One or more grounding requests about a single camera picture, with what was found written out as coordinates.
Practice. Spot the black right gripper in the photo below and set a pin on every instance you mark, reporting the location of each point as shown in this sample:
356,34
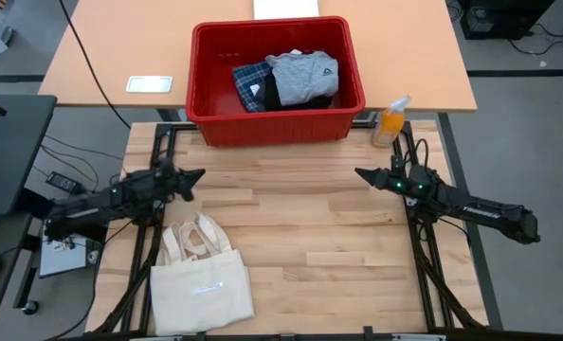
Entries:
412,182

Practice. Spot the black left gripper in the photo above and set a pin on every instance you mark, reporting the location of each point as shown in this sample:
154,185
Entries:
149,187

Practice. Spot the black garment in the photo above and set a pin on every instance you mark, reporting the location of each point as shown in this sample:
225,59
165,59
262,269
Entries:
269,97

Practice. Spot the light grey t-shirt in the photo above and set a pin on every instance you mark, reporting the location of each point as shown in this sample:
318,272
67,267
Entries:
305,78

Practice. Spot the blue plaid garment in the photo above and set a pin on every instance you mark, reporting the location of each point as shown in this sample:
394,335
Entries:
248,78

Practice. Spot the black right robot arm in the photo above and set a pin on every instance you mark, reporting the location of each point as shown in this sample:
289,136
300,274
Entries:
485,213

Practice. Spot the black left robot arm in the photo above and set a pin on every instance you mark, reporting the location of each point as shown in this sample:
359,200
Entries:
87,208

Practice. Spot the red plastic laundry basket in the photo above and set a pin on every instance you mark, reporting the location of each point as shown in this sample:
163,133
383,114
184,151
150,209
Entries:
215,109

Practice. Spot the orange spray bottle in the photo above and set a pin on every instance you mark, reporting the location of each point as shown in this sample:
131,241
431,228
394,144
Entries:
388,125

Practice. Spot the cream canvas tote bag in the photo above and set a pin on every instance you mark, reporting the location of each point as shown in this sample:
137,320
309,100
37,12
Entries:
201,289

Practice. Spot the light wooden desk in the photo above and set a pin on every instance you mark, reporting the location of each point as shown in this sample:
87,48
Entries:
404,57

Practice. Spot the black power adapter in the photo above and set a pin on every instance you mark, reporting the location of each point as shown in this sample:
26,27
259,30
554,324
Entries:
62,182

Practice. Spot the white box with keys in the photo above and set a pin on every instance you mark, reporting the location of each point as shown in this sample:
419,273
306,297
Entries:
61,258

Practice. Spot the black side desk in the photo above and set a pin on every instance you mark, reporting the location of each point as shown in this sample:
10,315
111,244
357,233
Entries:
11,151

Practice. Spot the white paper sheet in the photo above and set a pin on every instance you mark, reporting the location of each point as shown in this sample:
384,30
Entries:
286,8

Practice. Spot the black caster wheel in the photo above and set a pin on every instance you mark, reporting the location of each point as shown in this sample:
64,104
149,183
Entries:
30,308

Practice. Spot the black computer tower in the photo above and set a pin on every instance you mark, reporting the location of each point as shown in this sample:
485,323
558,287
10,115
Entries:
504,16

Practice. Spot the black aluminium frame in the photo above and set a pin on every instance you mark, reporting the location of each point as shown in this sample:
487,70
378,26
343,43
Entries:
423,265

